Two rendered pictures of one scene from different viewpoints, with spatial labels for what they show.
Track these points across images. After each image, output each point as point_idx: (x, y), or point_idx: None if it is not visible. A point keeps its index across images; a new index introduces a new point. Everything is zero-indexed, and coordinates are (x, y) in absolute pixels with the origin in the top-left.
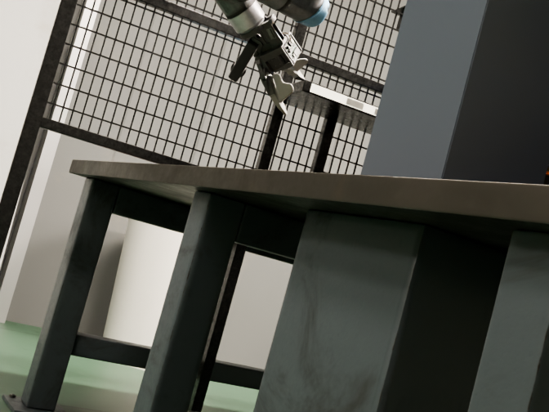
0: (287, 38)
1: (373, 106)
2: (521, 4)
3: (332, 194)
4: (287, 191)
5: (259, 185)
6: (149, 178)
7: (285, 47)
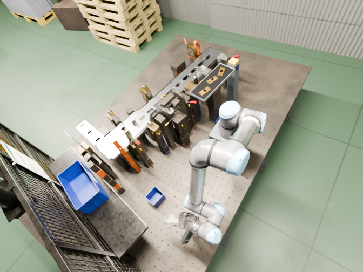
0: (188, 213)
1: (126, 204)
2: None
3: (260, 167)
4: (253, 180)
5: (247, 190)
6: (214, 255)
7: (190, 213)
